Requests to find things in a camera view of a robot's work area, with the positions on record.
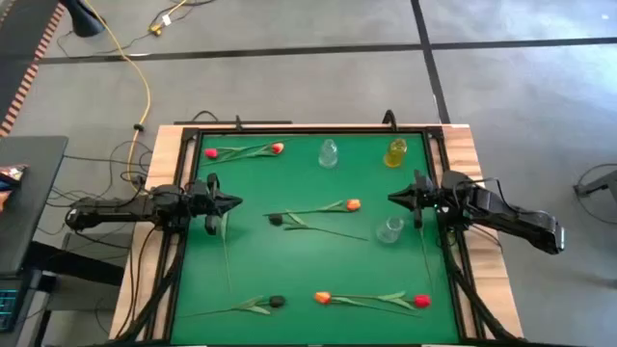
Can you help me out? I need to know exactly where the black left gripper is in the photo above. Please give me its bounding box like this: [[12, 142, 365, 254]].
[[189, 172, 244, 237]]

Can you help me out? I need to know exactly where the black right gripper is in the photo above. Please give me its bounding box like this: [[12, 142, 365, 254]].
[[387, 168, 441, 231]]

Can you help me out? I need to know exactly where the red artificial tulip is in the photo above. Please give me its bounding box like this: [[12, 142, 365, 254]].
[[203, 138, 293, 161], [321, 290, 433, 310], [219, 210, 233, 295]]

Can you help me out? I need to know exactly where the orange artificial tulip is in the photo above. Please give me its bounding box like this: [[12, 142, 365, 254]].
[[262, 198, 362, 217], [200, 142, 285, 169], [313, 290, 421, 319]]

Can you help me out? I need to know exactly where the wide clear cut-glass vase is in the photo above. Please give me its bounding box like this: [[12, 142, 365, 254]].
[[375, 215, 405, 245]]

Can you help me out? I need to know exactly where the yellow glass vase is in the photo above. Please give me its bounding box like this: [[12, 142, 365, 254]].
[[383, 137, 409, 169]]

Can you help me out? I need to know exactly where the slim clear ribbed glass vase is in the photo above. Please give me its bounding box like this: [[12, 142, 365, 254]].
[[317, 138, 339, 170]]

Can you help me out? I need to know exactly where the green table mat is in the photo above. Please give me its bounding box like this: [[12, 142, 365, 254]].
[[169, 132, 462, 346]]

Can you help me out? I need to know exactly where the dark grey desk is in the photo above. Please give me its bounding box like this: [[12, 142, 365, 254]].
[[0, 135, 69, 276]]

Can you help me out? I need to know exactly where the black chair base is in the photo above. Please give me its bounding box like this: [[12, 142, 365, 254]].
[[572, 163, 617, 226]]

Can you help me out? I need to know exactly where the colourful snack bag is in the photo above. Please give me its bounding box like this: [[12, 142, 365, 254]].
[[0, 164, 29, 213]]

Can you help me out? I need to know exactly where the person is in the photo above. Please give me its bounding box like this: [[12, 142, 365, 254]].
[[60, 0, 106, 39]]

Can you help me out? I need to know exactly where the black mat with striped edge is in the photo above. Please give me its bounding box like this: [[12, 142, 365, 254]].
[[0, 0, 67, 139]]

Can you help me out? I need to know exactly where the black aluminium table frame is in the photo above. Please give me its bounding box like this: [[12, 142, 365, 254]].
[[113, 114, 531, 347]]

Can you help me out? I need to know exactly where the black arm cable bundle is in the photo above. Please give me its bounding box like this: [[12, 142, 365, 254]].
[[115, 230, 187, 344], [445, 230, 515, 344]]

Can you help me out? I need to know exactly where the thick yellow hanging cable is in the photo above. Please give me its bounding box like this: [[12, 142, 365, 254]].
[[81, 0, 152, 192]]

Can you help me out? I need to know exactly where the thin yellow cable with plug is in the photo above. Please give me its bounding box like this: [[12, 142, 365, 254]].
[[148, 0, 189, 38]]

